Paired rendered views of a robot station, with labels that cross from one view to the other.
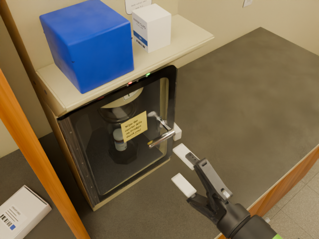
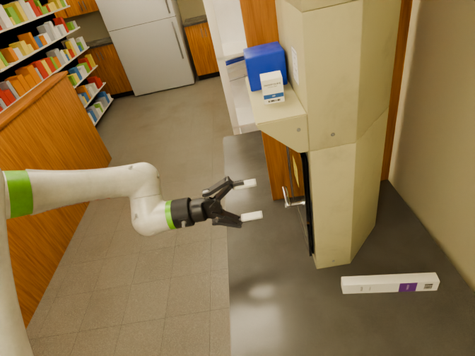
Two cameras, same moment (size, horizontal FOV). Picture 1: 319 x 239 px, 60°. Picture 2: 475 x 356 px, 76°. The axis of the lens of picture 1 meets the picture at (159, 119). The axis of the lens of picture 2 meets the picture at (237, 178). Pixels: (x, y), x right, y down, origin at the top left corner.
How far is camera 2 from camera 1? 1.03 m
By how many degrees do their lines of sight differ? 86
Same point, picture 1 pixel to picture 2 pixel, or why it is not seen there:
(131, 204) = (288, 226)
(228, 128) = not seen: outside the picture
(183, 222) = (252, 252)
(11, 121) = not seen: hidden behind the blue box
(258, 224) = (181, 205)
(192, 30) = (273, 116)
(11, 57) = (418, 109)
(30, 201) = not seen: hidden behind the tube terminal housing
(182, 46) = (258, 109)
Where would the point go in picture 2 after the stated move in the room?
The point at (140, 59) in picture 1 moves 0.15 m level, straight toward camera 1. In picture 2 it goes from (259, 94) to (213, 92)
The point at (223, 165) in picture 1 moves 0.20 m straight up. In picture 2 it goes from (283, 315) to (274, 276)
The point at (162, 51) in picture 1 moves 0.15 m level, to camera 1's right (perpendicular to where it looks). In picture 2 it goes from (259, 101) to (224, 131)
